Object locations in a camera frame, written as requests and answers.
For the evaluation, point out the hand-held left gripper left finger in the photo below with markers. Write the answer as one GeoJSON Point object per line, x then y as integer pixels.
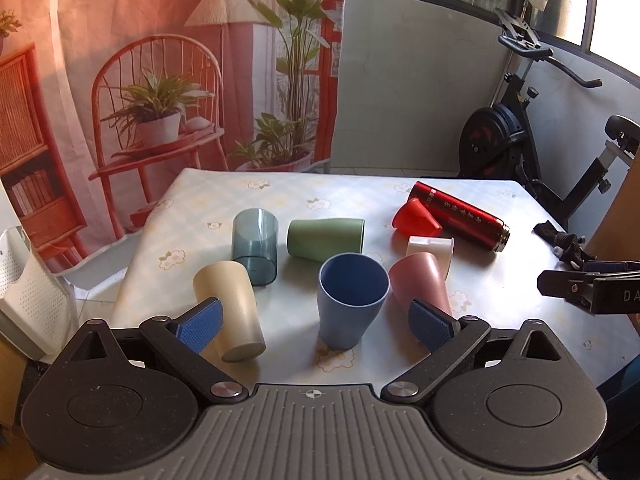
{"type": "Point", "coordinates": [200, 322]}

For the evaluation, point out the pink cup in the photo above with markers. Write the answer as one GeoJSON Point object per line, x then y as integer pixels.
{"type": "Point", "coordinates": [420, 275]}

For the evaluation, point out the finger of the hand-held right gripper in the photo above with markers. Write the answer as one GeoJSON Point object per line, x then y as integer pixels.
{"type": "Point", "coordinates": [607, 265]}
{"type": "Point", "coordinates": [565, 285]}

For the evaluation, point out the translucent grey cup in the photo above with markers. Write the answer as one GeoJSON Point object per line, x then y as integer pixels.
{"type": "Point", "coordinates": [255, 245]}

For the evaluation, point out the brown cardboard panel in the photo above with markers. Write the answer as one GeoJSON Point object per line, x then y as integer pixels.
{"type": "Point", "coordinates": [620, 210]}

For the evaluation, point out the green cup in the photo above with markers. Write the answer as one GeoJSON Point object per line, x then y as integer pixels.
{"type": "Point", "coordinates": [325, 237]}

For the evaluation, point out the red plastic cup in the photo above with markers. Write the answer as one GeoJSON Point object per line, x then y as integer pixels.
{"type": "Point", "coordinates": [412, 217]}

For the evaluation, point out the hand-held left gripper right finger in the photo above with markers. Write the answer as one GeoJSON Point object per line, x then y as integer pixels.
{"type": "Point", "coordinates": [430, 322]}

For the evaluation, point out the person's dark blue clothing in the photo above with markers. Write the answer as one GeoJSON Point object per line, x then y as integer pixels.
{"type": "Point", "coordinates": [622, 410]}

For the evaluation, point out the printed backdrop cloth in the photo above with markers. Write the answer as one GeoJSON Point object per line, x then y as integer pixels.
{"type": "Point", "coordinates": [150, 10]}

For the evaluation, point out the white cup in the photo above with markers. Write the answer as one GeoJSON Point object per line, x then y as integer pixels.
{"type": "Point", "coordinates": [430, 247]}

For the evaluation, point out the red thermos bottle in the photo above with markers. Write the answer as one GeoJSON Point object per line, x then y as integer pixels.
{"type": "Point", "coordinates": [460, 212]}

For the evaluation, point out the black exercise bike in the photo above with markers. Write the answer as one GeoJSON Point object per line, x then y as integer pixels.
{"type": "Point", "coordinates": [487, 135]}

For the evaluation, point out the brown cardboard box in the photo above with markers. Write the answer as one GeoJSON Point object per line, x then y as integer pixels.
{"type": "Point", "coordinates": [10, 410]}

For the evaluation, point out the floral tablecloth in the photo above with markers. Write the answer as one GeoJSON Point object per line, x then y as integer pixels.
{"type": "Point", "coordinates": [350, 190]}

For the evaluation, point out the white perforated plastic basket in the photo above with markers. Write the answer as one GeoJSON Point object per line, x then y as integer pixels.
{"type": "Point", "coordinates": [35, 290]}

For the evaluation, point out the blue cup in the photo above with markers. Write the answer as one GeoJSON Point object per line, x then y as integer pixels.
{"type": "Point", "coordinates": [345, 320]}

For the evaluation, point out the cream cup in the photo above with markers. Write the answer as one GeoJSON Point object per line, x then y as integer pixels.
{"type": "Point", "coordinates": [235, 300]}

